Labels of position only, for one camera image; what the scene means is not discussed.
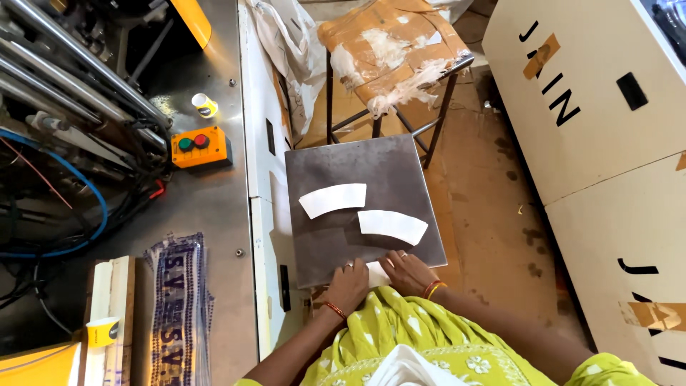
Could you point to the person's right fingers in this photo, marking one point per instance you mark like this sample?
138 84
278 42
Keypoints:
399 260

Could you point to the yellow paper cup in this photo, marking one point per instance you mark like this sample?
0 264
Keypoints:
103 332

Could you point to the tall stack of paper blanks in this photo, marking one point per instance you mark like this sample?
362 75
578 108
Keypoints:
110 289

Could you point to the small white paper cup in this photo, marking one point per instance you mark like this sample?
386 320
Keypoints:
204 106

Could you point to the cream machine cabinet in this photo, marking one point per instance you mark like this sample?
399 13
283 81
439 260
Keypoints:
600 161

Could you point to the white curved paper blank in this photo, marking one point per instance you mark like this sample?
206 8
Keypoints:
394 225
332 200

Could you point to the red beaded bangle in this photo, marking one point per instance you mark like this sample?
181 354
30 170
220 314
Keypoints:
336 310

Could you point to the orange push button box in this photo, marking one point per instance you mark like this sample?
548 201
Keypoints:
209 155

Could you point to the person's right hand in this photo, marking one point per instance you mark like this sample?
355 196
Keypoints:
410 276

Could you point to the yellow box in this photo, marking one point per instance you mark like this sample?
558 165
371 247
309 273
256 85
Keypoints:
37 367

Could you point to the white plastic sheet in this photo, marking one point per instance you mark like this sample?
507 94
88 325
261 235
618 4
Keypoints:
289 48

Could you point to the white folded cloth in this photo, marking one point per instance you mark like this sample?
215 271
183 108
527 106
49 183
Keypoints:
407 370

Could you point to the yellow machine guard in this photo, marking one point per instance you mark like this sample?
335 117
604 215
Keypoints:
194 21

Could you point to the square steel plate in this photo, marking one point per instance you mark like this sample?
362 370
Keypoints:
370 166

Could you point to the cardboard wrapped metal stool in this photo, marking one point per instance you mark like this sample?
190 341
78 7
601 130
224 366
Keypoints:
391 48

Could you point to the person's left hand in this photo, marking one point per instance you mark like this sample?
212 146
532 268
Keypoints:
347 289

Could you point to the yellow bangle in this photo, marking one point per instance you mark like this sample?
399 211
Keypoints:
437 289

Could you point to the dark plastic bag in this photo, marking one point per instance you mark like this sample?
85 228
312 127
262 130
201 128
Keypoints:
670 21

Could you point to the green patterned garment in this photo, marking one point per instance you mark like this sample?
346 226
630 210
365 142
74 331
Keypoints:
386 327

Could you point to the steel machine rollers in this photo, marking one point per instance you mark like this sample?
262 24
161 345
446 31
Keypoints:
69 69

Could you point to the white paper stack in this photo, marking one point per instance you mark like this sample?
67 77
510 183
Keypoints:
377 274

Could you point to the person's left fingers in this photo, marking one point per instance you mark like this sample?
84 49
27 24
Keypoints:
353 268

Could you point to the blue printed plastic sleeves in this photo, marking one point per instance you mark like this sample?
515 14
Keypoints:
177 311

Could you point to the grey paper cup machine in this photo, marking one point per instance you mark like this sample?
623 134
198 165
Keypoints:
214 214

